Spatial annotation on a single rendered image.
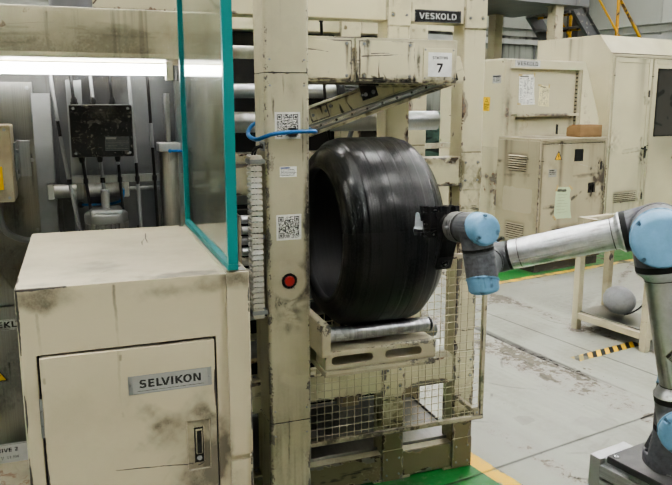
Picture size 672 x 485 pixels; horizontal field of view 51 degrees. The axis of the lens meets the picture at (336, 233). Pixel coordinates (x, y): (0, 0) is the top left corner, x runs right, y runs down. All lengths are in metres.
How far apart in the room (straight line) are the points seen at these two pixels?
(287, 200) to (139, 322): 0.83
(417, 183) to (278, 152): 0.40
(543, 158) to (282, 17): 4.93
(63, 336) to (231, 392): 0.32
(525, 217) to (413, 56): 4.56
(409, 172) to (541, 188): 4.79
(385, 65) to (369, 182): 0.57
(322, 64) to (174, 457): 1.37
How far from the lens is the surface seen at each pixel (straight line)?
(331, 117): 2.47
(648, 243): 1.59
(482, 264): 1.66
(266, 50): 2.00
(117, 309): 1.30
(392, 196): 1.95
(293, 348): 2.14
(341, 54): 2.34
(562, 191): 6.97
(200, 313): 1.32
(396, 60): 2.42
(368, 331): 2.12
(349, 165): 1.99
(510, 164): 6.96
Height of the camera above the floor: 1.57
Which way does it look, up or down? 10 degrees down
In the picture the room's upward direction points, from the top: straight up
